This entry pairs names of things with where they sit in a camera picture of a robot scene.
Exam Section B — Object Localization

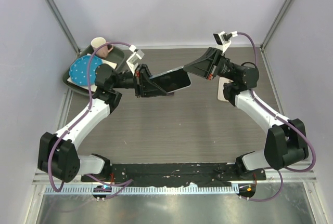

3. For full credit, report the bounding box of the pink mug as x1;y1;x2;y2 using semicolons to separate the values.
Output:
91;37;114;59

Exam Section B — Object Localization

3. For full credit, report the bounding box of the aluminium frame rail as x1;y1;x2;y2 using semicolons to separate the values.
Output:
32;162;317;186

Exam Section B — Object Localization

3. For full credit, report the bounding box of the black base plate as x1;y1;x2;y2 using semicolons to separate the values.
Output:
93;163;266;188

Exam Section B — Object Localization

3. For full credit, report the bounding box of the dark green tray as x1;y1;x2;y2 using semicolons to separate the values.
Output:
62;45;127;97

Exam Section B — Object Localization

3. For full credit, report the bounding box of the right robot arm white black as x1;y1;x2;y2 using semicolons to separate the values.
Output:
184;47;310;180

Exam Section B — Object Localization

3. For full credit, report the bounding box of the clear phone case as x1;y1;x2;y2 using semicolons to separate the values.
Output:
149;64;193;94

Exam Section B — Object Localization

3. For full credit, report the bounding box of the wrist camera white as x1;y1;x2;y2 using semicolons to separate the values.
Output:
213;31;238;54
126;45;144;74

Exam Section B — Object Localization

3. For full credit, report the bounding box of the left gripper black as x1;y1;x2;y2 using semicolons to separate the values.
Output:
112;64;168;99

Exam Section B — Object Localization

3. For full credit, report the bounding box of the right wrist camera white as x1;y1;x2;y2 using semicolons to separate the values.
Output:
213;31;238;54

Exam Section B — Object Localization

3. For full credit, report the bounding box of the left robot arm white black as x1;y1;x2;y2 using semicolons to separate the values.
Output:
37;64;167;182

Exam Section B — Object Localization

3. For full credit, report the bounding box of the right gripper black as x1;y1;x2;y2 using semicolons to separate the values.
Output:
182;48;239;81

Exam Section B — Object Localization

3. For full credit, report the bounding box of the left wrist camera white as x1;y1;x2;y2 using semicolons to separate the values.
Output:
126;45;144;74

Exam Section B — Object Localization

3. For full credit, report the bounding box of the blue dotted plate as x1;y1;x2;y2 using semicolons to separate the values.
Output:
69;55;103;86

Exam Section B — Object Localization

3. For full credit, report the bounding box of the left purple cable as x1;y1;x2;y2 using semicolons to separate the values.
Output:
48;41;135;201

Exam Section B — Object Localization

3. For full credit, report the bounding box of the slotted cable duct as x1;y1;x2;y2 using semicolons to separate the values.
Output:
44;184;239;195

